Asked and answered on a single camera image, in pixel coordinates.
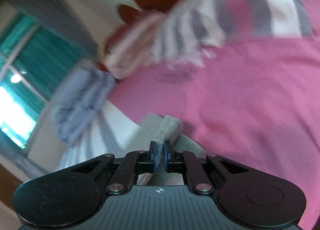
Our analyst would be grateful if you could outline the beige fleece pants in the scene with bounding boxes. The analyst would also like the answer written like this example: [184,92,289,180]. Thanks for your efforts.
[117,113,204,186]

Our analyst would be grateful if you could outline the folded light blue duvet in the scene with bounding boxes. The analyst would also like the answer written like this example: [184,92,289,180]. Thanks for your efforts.
[52,67,116,146]

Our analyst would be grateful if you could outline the striped pink grey bedsheet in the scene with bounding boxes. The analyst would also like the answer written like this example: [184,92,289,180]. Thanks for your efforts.
[56,37,320,230]

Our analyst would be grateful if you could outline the folded pink blanket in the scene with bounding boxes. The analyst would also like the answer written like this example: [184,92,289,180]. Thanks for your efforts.
[104,10,165,80]

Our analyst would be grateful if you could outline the striped pillow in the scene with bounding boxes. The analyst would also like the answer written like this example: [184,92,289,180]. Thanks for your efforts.
[151,0,314,66]

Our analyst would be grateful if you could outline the grey curtain right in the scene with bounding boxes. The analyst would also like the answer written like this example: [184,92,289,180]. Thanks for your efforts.
[8,0,98,58]

